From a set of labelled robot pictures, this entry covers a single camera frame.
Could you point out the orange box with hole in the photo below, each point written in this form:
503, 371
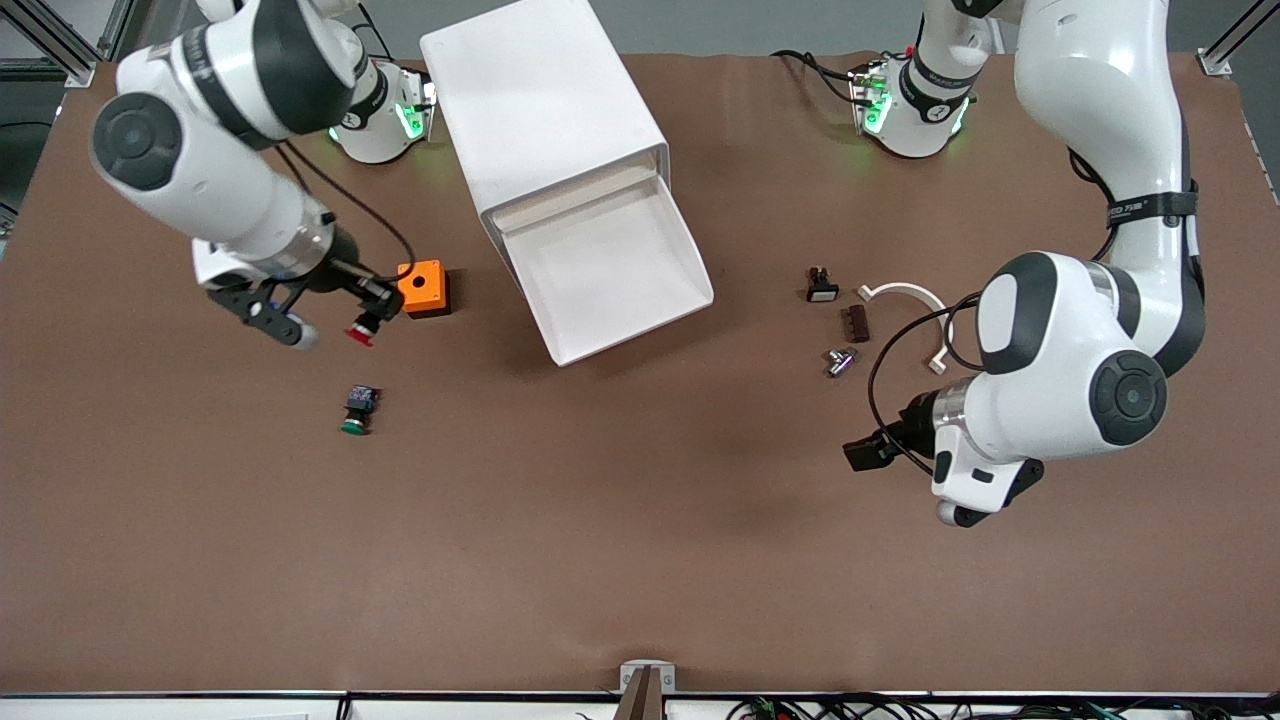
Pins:
420, 285

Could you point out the white table edge rail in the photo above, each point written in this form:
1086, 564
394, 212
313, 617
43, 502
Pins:
450, 708

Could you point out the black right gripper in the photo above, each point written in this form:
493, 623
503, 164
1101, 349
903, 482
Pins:
347, 274

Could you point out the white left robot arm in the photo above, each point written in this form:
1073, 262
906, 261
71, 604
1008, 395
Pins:
1090, 100

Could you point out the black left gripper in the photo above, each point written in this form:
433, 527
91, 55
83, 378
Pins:
908, 425

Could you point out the red push button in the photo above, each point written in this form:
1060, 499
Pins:
360, 333

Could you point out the black white rectangular switch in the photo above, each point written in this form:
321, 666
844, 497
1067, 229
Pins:
823, 292

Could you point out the chrome metal fitting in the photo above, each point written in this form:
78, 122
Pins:
842, 362

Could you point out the green push button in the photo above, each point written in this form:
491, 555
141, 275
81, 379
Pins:
358, 408

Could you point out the aluminium frame post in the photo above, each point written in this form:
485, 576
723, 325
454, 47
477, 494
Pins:
80, 72
1215, 62

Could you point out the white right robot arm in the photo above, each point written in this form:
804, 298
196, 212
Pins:
200, 170

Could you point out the small dark brown block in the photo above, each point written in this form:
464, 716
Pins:
857, 325

